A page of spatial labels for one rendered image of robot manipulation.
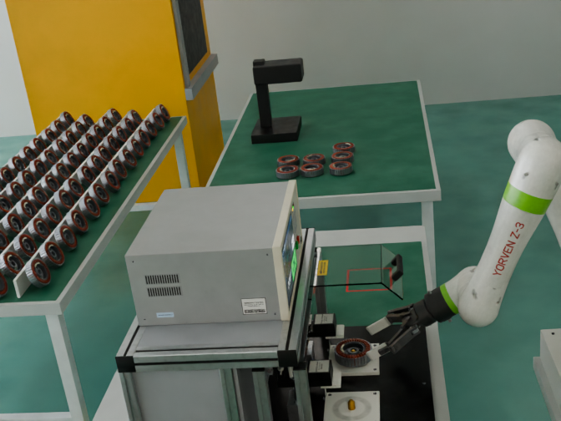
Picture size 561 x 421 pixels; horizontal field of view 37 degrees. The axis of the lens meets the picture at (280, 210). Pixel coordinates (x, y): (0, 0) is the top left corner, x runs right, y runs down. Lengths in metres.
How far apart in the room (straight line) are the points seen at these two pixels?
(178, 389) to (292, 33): 5.54
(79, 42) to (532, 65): 3.82
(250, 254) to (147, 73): 3.78
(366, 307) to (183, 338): 0.92
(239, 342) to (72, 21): 4.00
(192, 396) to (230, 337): 0.18
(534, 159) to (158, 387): 1.07
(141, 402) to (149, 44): 3.78
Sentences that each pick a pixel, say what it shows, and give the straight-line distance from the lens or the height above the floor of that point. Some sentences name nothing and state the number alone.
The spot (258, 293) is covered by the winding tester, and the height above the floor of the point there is 1.19.
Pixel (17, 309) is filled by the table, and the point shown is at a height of 0.73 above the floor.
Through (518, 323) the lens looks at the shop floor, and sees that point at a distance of 4.18.
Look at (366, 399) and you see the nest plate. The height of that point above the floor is 0.78.
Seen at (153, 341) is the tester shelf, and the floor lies 1.11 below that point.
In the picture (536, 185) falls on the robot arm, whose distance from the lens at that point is 2.13.
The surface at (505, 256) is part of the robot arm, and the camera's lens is 2.20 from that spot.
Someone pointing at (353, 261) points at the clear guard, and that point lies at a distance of 2.45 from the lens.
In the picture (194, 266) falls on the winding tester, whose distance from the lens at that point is 2.06.
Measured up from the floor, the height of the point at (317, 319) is 0.92.
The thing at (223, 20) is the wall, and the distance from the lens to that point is 7.43.
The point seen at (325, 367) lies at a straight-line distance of 2.26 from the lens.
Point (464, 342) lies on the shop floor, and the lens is 4.03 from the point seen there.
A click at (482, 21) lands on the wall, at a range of 7.39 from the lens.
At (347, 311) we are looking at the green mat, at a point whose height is 0.75.
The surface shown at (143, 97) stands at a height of 0.77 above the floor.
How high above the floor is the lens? 2.19
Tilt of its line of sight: 23 degrees down
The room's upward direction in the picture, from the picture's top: 7 degrees counter-clockwise
